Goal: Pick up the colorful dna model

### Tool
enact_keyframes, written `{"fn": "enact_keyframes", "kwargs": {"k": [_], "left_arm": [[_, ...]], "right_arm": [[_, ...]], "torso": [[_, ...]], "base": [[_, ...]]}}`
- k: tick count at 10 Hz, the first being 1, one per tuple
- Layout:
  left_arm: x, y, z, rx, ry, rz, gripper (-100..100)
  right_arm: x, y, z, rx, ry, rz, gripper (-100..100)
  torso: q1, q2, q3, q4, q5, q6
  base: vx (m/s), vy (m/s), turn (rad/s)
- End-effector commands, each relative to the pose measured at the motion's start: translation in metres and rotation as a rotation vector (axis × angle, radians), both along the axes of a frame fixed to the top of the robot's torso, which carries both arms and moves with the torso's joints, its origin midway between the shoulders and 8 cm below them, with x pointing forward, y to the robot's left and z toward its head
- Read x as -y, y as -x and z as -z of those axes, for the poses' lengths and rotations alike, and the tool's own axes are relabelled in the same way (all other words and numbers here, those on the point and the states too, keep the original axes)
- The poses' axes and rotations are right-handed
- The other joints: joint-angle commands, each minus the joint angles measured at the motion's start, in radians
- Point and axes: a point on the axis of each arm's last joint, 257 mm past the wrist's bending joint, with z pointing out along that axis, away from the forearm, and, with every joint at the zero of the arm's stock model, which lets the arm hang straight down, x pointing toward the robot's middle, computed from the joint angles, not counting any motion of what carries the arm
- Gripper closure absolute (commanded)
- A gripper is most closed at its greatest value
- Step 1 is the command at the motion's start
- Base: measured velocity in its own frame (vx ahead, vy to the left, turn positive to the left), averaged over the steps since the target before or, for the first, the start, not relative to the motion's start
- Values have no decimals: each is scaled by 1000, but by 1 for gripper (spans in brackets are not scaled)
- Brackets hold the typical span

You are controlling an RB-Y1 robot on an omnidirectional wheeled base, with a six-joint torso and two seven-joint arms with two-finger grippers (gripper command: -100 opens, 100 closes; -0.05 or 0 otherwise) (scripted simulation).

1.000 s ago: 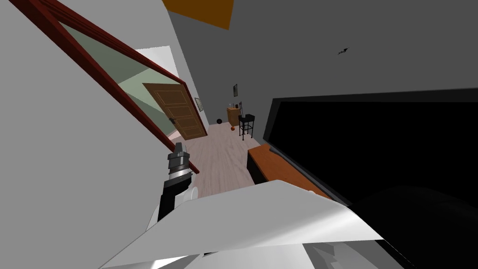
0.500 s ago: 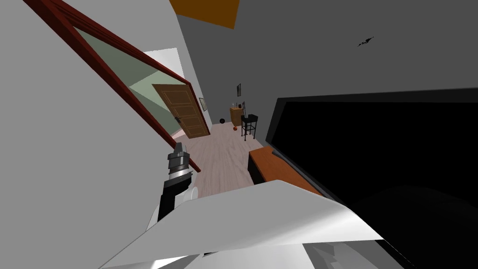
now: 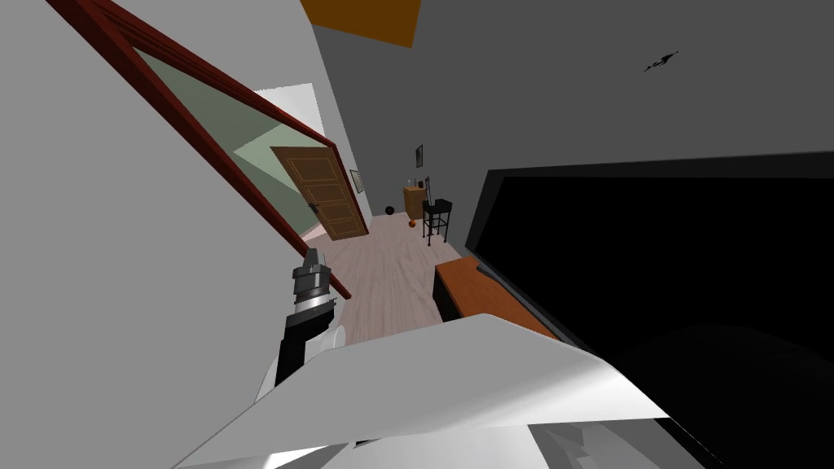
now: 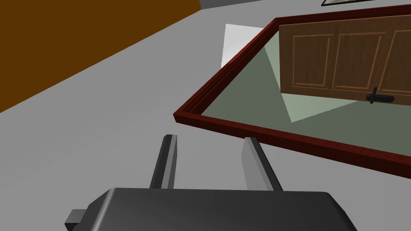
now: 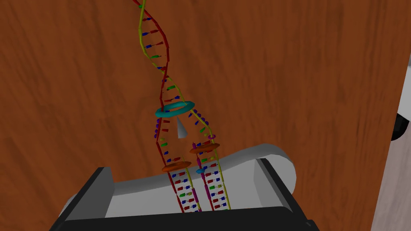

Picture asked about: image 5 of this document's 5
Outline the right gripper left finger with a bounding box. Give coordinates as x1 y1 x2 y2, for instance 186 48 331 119
49 166 115 231

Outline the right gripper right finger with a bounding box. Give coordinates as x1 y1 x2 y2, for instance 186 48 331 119
253 158 317 223

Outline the brown wooden door leaf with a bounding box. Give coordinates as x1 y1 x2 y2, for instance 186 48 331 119
0 0 411 231

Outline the colourful double helix model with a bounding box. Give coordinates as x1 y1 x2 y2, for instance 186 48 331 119
132 0 232 213

